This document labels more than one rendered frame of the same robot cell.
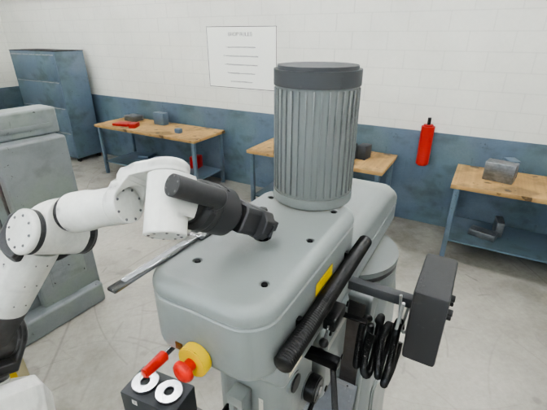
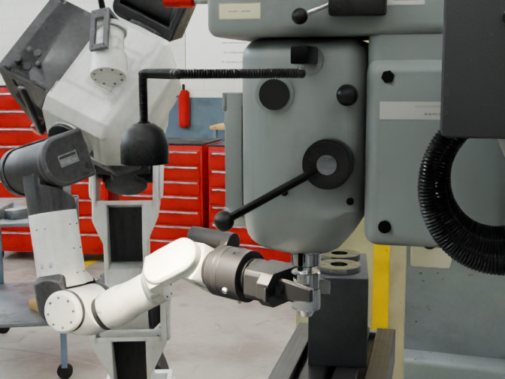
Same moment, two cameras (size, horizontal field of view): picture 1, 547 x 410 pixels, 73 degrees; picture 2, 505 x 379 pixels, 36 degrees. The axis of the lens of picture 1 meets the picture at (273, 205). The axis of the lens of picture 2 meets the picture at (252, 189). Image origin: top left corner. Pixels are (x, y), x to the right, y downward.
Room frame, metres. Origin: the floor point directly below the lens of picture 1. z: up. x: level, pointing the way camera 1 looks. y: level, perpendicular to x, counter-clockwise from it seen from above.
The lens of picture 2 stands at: (0.26, -1.11, 1.59)
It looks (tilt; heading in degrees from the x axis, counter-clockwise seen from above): 9 degrees down; 74
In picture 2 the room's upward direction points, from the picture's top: straight up
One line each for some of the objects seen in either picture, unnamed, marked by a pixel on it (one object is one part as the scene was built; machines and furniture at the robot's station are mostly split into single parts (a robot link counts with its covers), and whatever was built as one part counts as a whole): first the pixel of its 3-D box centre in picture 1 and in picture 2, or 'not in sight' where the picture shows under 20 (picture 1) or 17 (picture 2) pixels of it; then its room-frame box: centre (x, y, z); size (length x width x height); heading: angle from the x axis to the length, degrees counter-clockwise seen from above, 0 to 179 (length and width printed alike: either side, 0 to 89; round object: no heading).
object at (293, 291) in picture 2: not in sight; (294, 292); (0.64, 0.00, 1.24); 0.06 x 0.02 x 0.03; 127
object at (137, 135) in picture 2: not in sight; (144, 142); (0.42, 0.05, 1.48); 0.07 x 0.07 x 0.06
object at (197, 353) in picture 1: (194, 359); not in sight; (0.47, 0.14, 1.76); 0.06 x 0.02 x 0.06; 60
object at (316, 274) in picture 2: not in sight; (305, 273); (0.67, 0.02, 1.26); 0.05 x 0.05 x 0.01
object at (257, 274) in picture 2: not in sight; (259, 280); (0.61, 0.10, 1.24); 0.13 x 0.12 x 0.10; 37
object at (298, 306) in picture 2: not in sight; (305, 292); (0.67, 0.02, 1.23); 0.05 x 0.05 x 0.05
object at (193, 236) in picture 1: (165, 255); not in sight; (0.59, 0.20, 1.89); 0.24 x 0.04 x 0.01; 150
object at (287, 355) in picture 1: (331, 288); not in sight; (0.62, -0.12, 1.79); 0.45 x 0.04 x 0.04; 150
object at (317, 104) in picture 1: (314, 134); not in sight; (0.88, -0.10, 2.05); 0.20 x 0.20 x 0.32
